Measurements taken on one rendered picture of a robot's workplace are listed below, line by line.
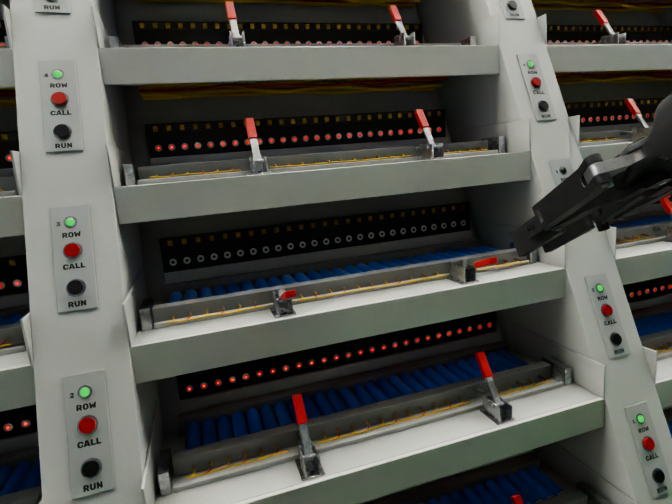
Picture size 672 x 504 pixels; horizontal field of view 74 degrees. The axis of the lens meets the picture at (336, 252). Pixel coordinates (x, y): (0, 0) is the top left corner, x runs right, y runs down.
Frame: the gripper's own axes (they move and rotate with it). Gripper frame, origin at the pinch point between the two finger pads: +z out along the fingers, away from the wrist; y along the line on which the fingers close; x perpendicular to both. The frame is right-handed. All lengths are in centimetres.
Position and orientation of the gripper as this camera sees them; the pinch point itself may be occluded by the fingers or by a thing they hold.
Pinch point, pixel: (549, 230)
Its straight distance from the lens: 53.2
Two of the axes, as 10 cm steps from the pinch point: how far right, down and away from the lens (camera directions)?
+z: -2.1, 3.6, 9.1
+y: 9.5, -1.3, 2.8
